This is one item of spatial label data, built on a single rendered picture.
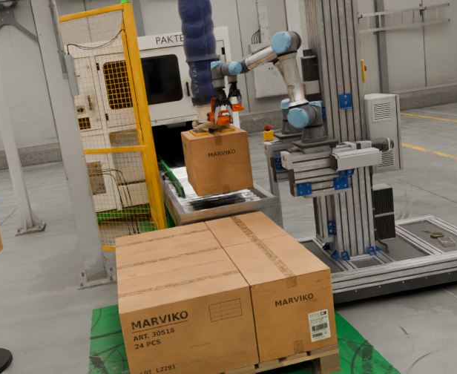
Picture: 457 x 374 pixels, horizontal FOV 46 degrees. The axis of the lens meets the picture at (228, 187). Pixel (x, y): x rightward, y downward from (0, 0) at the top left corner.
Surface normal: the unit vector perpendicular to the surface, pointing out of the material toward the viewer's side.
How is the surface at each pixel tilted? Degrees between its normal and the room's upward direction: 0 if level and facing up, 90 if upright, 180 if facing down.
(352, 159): 90
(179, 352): 90
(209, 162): 90
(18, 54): 90
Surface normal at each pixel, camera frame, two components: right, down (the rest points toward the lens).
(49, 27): 0.22, 0.18
